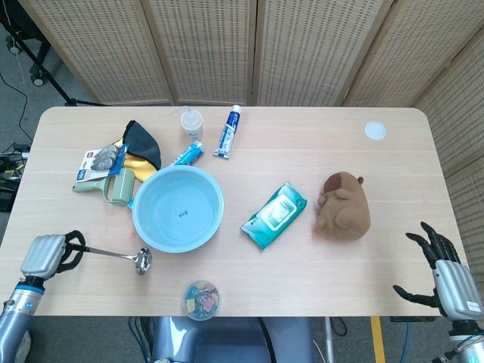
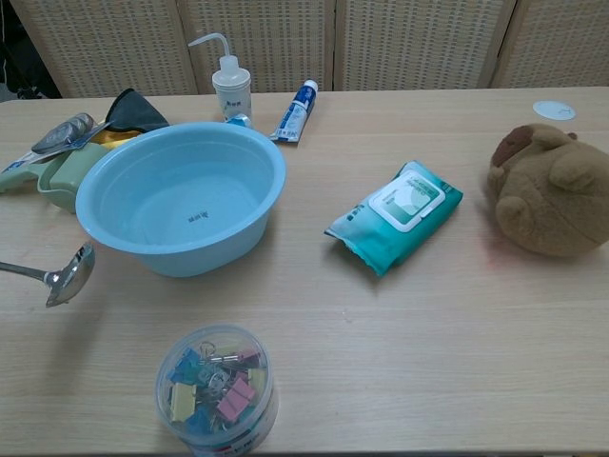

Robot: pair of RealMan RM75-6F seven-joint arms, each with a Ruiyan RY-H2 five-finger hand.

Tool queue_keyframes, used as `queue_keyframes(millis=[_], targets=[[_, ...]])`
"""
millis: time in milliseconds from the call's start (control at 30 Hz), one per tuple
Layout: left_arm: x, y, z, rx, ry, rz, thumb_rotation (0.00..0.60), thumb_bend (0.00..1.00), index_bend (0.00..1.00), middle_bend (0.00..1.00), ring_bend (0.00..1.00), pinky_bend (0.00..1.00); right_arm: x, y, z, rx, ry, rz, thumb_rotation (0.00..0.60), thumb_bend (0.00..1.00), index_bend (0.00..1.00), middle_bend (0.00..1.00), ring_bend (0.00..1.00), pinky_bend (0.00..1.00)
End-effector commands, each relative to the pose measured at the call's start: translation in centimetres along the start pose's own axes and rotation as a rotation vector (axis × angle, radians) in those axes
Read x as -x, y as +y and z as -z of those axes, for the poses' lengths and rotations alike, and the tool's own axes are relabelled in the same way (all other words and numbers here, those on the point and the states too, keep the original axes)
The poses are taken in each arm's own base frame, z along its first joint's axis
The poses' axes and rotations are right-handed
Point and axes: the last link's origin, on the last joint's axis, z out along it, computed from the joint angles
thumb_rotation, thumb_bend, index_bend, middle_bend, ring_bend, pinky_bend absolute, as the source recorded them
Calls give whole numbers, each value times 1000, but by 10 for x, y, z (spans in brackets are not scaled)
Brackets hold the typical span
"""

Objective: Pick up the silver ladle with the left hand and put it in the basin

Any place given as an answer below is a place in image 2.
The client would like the steel ladle with black handle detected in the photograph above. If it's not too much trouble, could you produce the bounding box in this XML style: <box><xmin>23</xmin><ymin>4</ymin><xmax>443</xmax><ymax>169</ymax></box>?
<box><xmin>0</xmin><ymin>241</ymin><xmax>96</xmax><ymax>308</ymax></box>

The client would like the teal wet wipes pack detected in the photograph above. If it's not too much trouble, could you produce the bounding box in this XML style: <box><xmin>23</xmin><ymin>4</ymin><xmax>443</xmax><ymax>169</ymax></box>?
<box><xmin>324</xmin><ymin>160</ymin><xmax>464</xmax><ymax>277</ymax></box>

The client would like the blue white toothpaste tube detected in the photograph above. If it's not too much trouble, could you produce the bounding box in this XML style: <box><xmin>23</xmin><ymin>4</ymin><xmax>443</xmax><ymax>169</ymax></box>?
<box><xmin>269</xmin><ymin>79</ymin><xmax>319</xmax><ymax>144</ymax></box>

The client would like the light blue plastic basin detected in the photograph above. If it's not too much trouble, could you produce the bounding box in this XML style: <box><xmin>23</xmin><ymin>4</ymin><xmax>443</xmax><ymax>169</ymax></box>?
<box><xmin>74</xmin><ymin>121</ymin><xmax>288</xmax><ymax>279</ymax></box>

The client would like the clear plastic wash bottle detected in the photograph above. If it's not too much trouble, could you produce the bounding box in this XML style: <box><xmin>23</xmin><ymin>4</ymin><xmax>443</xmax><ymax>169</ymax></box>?
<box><xmin>187</xmin><ymin>31</ymin><xmax>252</xmax><ymax>123</ymax></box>

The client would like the wooden perforated screen panel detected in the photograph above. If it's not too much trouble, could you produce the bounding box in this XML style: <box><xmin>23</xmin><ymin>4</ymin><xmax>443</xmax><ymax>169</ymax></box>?
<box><xmin>332</xmin><ymin>0</ymin><xmax>519</xmax><ymax>91</ymax></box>
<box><xmin>9</xmin><ymin>0</ymin><xmax>199</xmax><ymax>99</ymax></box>
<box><xmin>175</xmin><ymin>0</ymin><xmax>340</xmax><ymax>94</ymax></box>
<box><xmin>489</xmin><ymin>0</ymin><xmax>609</xmax><ymax>89</ymax></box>

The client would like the clear jar of binder clips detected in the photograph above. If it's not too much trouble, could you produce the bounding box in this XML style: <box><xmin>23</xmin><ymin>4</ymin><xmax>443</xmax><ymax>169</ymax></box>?
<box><xmin>154</xmin><ymin>324</ymin><xmax>280</xmax><ymax>457</ymax></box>

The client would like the dark grey and yellow cloth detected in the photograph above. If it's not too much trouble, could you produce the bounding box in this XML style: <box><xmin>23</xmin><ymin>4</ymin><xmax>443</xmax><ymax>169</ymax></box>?
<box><xmin>89</xmin><ymin>88</ymin><xmax>170</xmax><ymax>151</ymax></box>

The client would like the green dustpan with items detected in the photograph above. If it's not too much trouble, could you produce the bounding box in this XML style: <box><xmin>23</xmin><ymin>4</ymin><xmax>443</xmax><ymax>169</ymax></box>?
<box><xmin>0</xmin><ymin>142</ymin><xmax>116</xmax><ymax>214</ymax></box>

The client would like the brown capybara plush toy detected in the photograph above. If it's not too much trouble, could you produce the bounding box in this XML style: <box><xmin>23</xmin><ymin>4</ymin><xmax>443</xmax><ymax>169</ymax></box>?
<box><xmin>485</xmin><ymin>123</ymin><xmax>609</xmax><ymax>259</ymax></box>

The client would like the blister pack with grey pads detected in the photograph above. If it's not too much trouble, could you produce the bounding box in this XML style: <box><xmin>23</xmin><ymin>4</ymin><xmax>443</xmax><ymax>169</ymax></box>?
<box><xmin>0</xmin><ymin>112</ymin><xmax>113</xmax><ymax>175</ymax></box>

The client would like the white round table grommet cover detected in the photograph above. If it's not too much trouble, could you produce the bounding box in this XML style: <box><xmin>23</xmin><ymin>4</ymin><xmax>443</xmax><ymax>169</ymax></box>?
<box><xmin>532</xmin><ymin>99</ymin><xmax>577</xmax><ymax>121</ymax></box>

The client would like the black wheeled stand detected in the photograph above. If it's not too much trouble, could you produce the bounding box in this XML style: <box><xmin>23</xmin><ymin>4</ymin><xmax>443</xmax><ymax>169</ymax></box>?
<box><xmin>0</xmin><ymin>0</ymin><xmax>63</xmax><ymax>102</ymax></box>

